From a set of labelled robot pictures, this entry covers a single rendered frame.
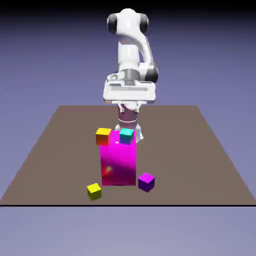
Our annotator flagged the small orange cube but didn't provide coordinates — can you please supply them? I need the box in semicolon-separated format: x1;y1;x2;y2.
95;127;112;146

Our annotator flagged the small purple cube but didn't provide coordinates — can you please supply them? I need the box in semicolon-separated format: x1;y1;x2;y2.
137;172;156;193

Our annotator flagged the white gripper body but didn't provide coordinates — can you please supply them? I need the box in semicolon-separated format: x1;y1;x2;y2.
102;79;157;105

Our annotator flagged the small yellow cube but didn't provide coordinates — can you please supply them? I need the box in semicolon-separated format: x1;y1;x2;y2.
86;182;102;201

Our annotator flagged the small teal cube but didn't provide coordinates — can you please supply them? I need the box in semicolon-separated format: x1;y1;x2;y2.
119;128;135;146

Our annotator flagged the large magenta box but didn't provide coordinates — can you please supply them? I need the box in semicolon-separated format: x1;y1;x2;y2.
99;129;138;187

